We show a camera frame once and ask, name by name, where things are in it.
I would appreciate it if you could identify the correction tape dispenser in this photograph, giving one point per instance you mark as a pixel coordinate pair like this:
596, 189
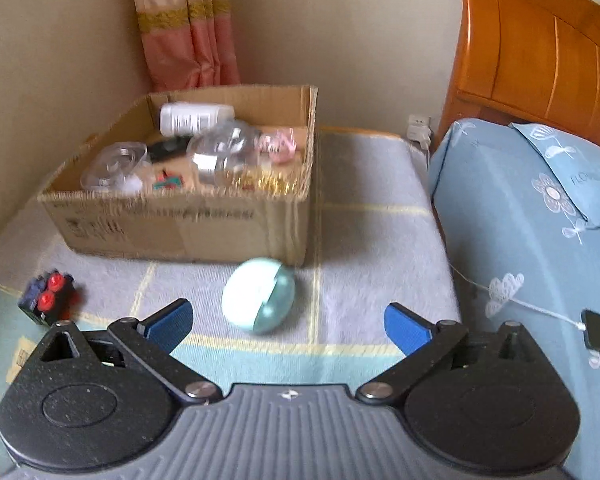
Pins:
167, 149

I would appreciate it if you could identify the wooden headboard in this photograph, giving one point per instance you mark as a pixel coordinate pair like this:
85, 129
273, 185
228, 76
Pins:
540, 45

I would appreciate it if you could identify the mint egg-shaped container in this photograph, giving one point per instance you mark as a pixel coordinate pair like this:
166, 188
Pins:
252, 295

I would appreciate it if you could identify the gold tinsel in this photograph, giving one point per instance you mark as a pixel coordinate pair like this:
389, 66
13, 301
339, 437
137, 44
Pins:
270, 184

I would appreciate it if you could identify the pink flower ornament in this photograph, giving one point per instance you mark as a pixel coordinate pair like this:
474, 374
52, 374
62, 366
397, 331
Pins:
277, 145

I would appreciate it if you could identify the white plastic bottle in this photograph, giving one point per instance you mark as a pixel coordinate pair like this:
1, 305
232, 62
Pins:
195, 117

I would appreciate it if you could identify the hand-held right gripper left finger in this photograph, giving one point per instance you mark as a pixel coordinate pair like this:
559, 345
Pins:
167, 324

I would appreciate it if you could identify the black toy block red studs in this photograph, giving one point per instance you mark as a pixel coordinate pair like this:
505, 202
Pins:
50, 297

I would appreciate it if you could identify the blue floral pillow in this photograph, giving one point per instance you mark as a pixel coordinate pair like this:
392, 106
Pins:
570, 170

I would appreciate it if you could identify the cardboard box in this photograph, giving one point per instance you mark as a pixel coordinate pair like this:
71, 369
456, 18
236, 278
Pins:
180, 225

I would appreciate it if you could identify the pink curtain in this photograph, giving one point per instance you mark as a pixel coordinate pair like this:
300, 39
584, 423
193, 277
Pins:
185, 25

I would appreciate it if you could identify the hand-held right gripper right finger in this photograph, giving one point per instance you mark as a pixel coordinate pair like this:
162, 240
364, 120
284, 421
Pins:
407, 329

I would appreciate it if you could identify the clear plastic container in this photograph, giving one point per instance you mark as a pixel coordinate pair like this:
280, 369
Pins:
112, 162

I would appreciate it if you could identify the blue floral quilt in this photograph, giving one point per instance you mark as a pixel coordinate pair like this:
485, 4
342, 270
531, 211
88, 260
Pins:
505, 240

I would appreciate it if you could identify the white wall charger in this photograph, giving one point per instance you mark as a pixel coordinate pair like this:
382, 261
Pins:
419, 130

